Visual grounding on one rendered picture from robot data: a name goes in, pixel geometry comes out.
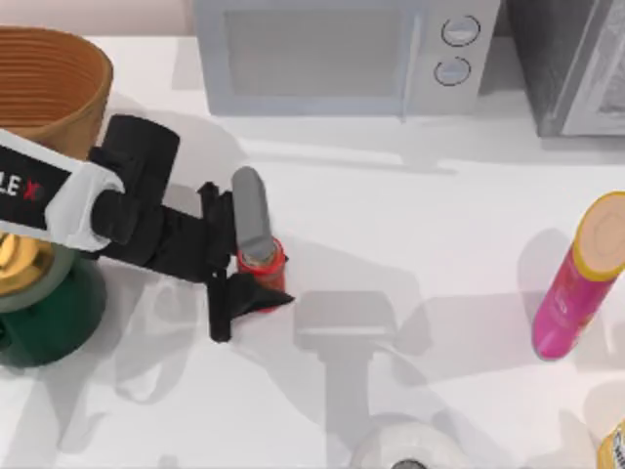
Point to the red can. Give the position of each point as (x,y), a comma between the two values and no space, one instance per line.
(271,273)

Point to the brown plant pot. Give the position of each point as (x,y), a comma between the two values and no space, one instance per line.
(44,83)

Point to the pink can with yellow lid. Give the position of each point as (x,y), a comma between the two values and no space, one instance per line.
(571,288)

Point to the microwave knob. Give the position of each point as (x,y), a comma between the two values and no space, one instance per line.
(452,71)
(460,29)

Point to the white bottle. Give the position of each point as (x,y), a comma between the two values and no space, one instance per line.
(410,447)

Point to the pale microwave oven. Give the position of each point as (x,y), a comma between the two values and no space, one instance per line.
(312,54)

